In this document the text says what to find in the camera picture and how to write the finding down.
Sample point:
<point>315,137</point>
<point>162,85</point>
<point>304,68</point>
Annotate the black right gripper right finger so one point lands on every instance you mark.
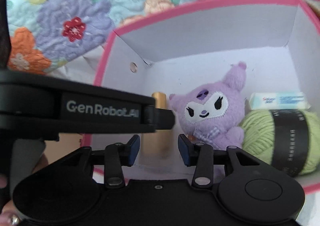
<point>212,166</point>

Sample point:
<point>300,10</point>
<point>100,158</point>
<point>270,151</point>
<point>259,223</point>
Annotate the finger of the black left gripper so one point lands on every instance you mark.
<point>164,119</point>

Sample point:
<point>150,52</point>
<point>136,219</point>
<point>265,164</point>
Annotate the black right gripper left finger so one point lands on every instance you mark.
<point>113,157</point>

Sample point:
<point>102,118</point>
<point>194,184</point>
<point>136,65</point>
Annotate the beige bottle orange cap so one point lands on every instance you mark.
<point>158,143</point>

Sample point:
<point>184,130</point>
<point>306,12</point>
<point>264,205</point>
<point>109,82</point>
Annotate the purple plush toy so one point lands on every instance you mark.
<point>211,113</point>

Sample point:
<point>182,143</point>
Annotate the person's left hand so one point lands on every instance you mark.
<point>9,213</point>

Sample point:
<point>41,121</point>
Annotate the green yarn ball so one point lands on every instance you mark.
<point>286,139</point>

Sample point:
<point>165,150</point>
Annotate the small white blue box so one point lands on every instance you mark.
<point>281,101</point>

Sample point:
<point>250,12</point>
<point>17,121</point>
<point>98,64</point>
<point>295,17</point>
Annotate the pink cardboard box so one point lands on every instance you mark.
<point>177,50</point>

